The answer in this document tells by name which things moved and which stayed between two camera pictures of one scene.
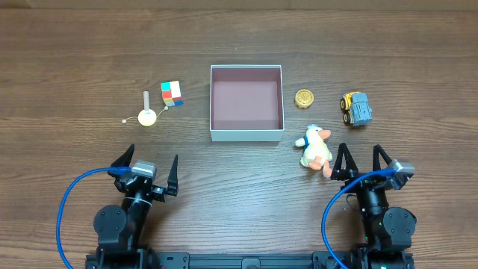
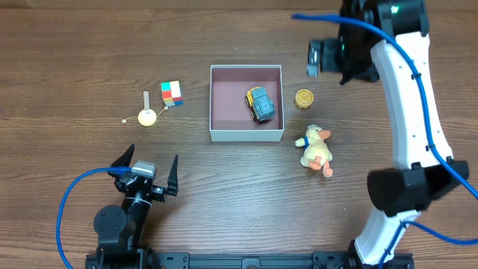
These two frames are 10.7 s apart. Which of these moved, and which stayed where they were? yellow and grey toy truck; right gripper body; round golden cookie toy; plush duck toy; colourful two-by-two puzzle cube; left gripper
Moved: yellow and grey toy truck; right gripper body
Stayed: left gripper; round golden cookie toy; colourful two-by-two puzzle cube; plush duck toy
